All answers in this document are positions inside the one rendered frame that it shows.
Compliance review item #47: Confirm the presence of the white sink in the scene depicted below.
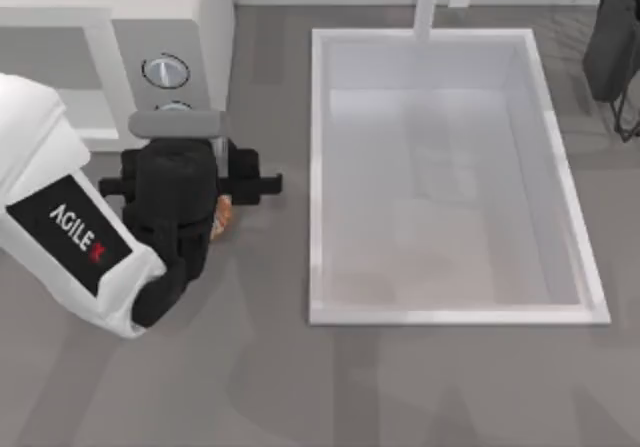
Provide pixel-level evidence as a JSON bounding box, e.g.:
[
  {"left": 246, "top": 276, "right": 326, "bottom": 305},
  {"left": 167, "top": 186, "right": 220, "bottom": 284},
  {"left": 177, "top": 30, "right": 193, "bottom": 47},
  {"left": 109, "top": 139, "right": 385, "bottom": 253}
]
[{"left": 306, "top": 27, "right": 613, "bottom": 327}]

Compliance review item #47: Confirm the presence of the brown bread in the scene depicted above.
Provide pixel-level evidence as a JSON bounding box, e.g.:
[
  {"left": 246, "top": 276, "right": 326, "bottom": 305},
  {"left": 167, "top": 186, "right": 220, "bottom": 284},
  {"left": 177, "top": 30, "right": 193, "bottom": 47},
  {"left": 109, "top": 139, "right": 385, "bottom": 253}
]
[{"left": 209, "top": 194, "right": 237, "bottom": 242}]

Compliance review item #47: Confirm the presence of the large silver microwave knob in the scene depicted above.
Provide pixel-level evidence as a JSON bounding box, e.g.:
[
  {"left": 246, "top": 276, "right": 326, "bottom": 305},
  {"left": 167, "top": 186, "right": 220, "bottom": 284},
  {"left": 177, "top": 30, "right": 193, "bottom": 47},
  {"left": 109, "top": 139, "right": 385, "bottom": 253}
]
[{"left": 141, "top": 50, "right": 192, "bottom": 89}]

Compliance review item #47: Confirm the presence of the pale microwave oven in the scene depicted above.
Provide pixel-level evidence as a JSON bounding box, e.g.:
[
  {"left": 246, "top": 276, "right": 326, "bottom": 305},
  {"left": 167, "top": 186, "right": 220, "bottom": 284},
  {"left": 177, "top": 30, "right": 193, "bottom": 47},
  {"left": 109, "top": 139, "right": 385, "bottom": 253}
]
[{"left": 0, "top": 0, "right": 237, "bottom": 154}]

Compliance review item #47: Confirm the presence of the tall white tap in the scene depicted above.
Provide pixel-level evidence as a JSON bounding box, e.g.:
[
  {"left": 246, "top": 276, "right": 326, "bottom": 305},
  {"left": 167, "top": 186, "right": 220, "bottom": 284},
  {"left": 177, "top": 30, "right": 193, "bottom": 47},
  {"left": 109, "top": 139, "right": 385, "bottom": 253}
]
[{"left": 412, "top": 0, "right": 462, "bottom": 43}]

